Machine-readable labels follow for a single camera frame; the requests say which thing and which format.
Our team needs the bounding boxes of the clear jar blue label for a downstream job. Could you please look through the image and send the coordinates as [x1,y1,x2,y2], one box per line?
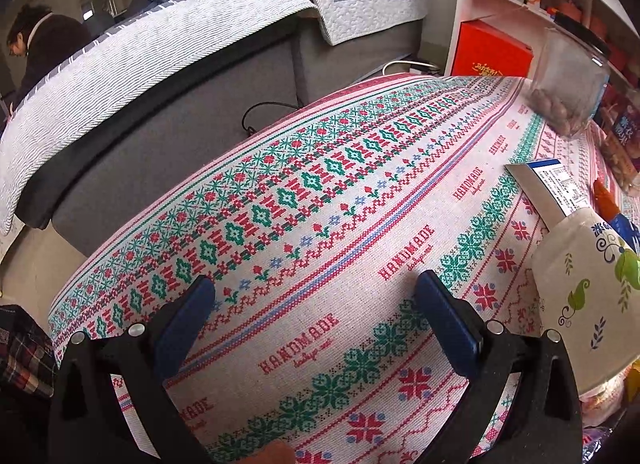
[526,11,612,138]

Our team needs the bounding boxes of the striped grey sofa seat cover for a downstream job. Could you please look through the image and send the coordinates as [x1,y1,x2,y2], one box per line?
[0,0,318,240]

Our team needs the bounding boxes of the clear jar purple label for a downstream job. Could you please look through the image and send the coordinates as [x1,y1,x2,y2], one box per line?
[597,81,640,192]

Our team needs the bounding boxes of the white flat packet blue edge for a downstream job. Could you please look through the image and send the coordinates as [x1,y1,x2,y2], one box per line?
[504,158,592,231]

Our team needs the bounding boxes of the flat orange wrapper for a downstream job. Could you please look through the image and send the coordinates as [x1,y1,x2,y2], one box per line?
[592,178,620,221]

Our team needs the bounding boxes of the person's left hand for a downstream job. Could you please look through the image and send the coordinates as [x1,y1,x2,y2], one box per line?
[239,440,295,464]

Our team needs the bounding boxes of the printed paper cup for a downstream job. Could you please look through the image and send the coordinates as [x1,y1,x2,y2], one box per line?
[531,206,640,396]

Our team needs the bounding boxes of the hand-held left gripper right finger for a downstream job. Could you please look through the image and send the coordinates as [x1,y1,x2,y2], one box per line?
[414,270,583,464]

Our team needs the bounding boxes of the plaid cloth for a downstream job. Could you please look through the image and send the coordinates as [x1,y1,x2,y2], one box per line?
[0,304,57,401]

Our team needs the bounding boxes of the white power strip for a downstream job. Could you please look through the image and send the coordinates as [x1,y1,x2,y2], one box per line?
[407,60,442,77]

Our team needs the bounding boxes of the patterned knit-print tablecloth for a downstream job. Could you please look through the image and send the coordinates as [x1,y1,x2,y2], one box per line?
[47,73,640,464]

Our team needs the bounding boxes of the grey sofa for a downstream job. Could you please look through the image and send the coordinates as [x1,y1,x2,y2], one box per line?
[15,0,436,255]

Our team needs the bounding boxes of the red cardboard box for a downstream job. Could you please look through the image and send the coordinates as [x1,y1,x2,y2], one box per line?
[452,19,535,80]

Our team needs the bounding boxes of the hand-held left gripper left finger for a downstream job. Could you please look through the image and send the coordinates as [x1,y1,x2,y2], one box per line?
[47,275,217,464]

